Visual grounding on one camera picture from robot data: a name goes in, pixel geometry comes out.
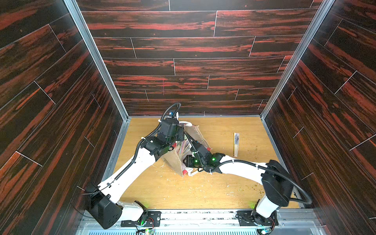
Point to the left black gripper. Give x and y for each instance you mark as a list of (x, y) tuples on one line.
[(179, 131)]

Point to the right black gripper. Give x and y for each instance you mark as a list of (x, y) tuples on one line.
[(194, 144)]

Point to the folding fan dark blue print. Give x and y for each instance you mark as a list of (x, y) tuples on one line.
[(236, 144)]

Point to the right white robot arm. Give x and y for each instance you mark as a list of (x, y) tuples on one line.
[(272, 176)]

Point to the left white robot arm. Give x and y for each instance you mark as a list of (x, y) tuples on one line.
[(103, 200)]

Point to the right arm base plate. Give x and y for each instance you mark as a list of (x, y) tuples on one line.
[(250, 218)]

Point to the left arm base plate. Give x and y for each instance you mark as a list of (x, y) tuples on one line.
[(147, 220)]

